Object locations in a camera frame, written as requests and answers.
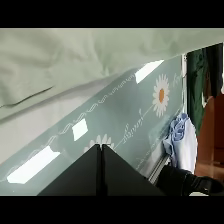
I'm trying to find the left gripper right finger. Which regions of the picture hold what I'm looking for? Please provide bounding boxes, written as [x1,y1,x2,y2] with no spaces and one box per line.
[101,143,165,197]

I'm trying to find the silver frame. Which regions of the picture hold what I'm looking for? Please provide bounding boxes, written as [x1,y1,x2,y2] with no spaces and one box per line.
[145,152,172,185]

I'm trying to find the pale green shirt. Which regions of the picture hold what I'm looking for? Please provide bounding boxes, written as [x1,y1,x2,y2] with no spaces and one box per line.
[0,28,224,122]

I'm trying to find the light blue garment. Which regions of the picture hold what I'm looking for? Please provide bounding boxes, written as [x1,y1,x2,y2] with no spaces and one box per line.
[162,112,199,175]

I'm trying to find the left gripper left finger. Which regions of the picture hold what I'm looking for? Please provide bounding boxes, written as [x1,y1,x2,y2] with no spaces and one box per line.
[37,143,102,197]

